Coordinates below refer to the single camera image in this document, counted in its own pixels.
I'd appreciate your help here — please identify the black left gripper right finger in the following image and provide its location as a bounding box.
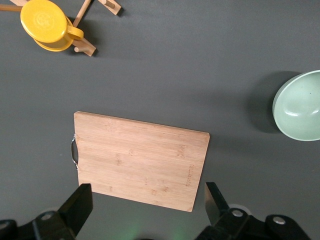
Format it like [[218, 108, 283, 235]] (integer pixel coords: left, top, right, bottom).
[[197, 181, 311, 240]]

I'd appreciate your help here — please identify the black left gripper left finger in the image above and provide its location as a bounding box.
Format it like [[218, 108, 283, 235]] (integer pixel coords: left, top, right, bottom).
[[0, 183, 94, 240]]

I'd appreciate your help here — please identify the wooden cutting board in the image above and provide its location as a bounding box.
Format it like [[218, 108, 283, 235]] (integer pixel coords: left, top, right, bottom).
[[69, 111, 211, 213]]

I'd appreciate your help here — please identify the pale green bowl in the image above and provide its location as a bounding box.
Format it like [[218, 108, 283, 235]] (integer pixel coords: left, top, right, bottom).
[[272, 69, 320, 142]]

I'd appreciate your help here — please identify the wooden mug rack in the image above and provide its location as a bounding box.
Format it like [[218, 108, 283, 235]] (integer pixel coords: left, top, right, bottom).
[[0, 0, 123, 58]]

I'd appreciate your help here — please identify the yellow mug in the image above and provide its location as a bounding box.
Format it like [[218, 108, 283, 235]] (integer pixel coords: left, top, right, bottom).
[[19, 0, 85, 53]]

